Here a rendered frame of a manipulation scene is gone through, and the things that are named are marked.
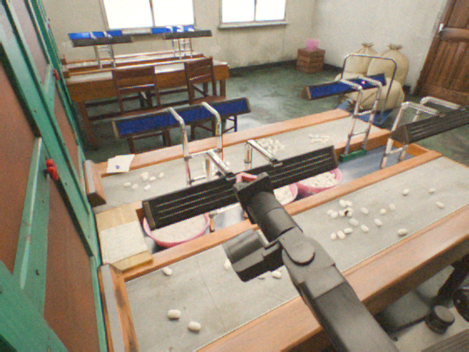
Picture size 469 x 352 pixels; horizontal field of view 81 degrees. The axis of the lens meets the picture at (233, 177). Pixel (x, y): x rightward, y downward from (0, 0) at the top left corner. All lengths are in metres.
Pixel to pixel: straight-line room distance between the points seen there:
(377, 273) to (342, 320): 0.69
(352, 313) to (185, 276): 0.70
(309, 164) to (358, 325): 0.59
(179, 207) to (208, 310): 0.35
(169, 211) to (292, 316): 0.46
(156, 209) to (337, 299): 0.47
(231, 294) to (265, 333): 0.16
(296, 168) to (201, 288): 0.48
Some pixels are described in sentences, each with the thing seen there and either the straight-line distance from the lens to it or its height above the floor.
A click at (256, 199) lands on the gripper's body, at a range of 0.49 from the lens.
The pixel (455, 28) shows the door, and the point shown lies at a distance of 5.66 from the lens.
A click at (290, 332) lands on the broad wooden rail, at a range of 0.87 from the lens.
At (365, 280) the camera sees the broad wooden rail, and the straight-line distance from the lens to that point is 1.03.
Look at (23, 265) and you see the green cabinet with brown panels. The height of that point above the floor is 1.27.
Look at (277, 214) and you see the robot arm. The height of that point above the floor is 1.23.
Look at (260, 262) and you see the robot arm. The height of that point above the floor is 1.19.
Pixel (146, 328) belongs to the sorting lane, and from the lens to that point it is 0.92.
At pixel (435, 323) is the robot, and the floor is 0.51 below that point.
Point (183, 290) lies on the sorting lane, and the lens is 0.96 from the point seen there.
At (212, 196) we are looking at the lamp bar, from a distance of 0.73.
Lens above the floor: 1.53
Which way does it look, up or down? 35 degrees down
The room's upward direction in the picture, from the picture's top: straight up
